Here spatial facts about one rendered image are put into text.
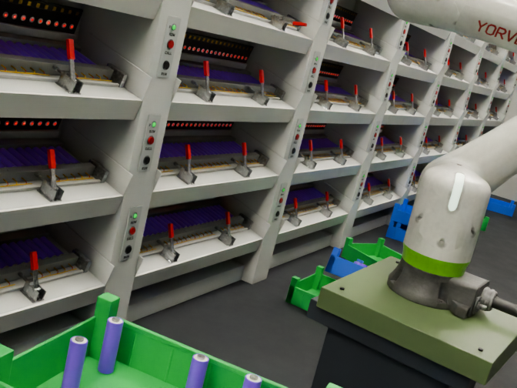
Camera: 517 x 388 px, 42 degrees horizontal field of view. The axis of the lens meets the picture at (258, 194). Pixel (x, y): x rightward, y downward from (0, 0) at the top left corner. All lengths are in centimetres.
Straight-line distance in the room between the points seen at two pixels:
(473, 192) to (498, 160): 18
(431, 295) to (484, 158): 31
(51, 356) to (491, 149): 97
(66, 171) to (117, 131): 14
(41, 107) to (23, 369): 57
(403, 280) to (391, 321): 13
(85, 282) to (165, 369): 68
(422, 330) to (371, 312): 9
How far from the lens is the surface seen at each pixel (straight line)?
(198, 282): 189
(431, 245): 128
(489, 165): 143
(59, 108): 123
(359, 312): 123
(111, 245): 145
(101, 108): 130
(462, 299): 131
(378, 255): 275
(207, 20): 151
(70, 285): 144
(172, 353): 80
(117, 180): 142
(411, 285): 131
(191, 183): 162
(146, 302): 171
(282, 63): 200
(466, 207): 127
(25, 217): 125
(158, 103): 142
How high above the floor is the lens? 73
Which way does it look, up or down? 13 degrees down
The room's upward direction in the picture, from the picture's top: 14 degrees clockwise
